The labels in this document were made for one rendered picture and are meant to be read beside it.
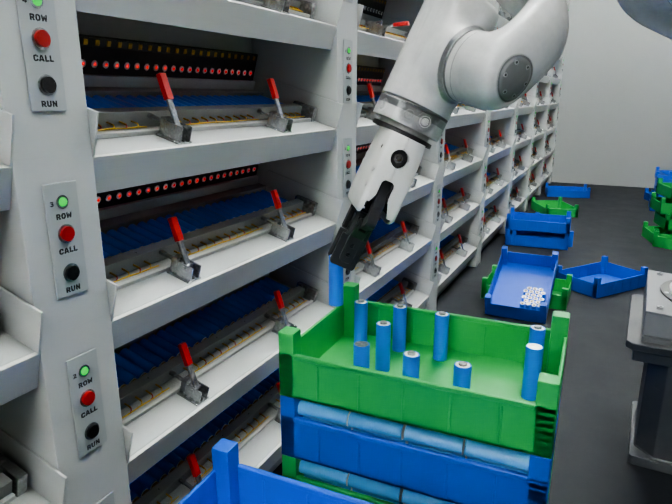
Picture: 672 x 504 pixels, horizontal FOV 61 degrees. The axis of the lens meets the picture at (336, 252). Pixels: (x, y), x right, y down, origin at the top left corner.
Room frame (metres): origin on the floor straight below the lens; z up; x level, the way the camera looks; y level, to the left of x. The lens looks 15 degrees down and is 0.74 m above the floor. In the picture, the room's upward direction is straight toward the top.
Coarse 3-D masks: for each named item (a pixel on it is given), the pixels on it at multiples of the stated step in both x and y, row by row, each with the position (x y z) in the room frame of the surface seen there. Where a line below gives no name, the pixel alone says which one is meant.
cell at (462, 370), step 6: (456, 366) 0.54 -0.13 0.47; (462, 366) 0.54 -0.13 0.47; (468, 366) 0.54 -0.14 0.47; (456, 372) 0.54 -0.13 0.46; (462, 372) 0.53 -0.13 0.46; (468, 372) 0.53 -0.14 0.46; (456, 378) 0.54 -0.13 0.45; (462, 378) 0.53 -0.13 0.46; (468, 378) 0.53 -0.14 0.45; (456, 384) 0.54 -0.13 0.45; (462, 384) 0.53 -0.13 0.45; (468, 384) 0.53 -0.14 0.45
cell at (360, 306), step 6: (360, 300) 0.73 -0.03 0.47; (354, 306) 0.73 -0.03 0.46; (360, 306) 0.72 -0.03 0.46; (366, 306) 0.73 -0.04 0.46; (354, 312) 0.73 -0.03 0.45; (360, 312) 0.72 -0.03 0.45; (366, 312) 0.73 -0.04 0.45; (354, 318) 0.73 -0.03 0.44; (360, 318) 0.72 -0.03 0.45; (366, 318) 0.73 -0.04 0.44; (354, 324) 0.73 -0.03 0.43; (360, 324) 0.72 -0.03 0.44; (366, 324) 0.73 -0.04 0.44; (354, 330) 0.73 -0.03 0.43; (360, 330) 0.72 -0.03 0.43; (366, 330) 0.73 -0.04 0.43; (354, 336) 0.73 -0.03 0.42; (360, 336) 0.72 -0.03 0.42; (366, 336) 0.73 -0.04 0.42; (354, 342) 0.73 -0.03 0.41
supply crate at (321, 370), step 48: (288, 336) 0.59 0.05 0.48; (336, 336) 0.74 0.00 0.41; (432, 336) 0.72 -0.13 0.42; (480, 336) 0.70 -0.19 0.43; (528, 336) 0.67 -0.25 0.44; (288, 384) 0.59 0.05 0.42; (336, 384) 0.57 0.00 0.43; (384, 384) 0.55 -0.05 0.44; (432, 384) 0.52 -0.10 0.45; (480, 384) 0.62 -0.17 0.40; (480, 432) 0.50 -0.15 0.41; (528, 432) 0.48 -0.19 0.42
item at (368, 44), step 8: (360, 8) 1.25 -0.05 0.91; (360, 16) 1.25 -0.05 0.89; (368, 16) 1.74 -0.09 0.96; (360, 32) 1.27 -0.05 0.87; (360, 40) 1.28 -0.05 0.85; (368, 40) 1.32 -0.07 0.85; (376, 40) 1.36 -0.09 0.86; (384, 40) 1.40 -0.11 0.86; (392, 40) 1.44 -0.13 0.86; (400, 40) 1.60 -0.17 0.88; (360, 48) 1.29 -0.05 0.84; (368, 48) 1.33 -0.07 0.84; (376, 48) 1.37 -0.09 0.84; (384, 48) 1.41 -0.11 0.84; (392, 48) 1.46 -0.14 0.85; (400, 48) 1.50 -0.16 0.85; (376, 56) 1.38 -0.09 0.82; (384, 56) 1.43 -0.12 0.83; (392, 56) 1.47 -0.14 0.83
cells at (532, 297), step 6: (528, 288) 1.86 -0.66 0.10; (534, 288) 1.85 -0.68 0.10; (540, 288) 1.84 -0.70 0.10; (528, 294) 1.83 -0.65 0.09; (534, 294) 1.82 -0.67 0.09; (540, 294) 1.82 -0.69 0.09; (522, 300) 1.82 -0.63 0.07; (528, 300) 1.80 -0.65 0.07; (534, 300) 1.80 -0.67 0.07; (540, 300) 1.79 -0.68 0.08; (522, 306) 1.79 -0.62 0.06; (528, 306) 1.78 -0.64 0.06; (534, 306) 1.77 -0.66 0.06
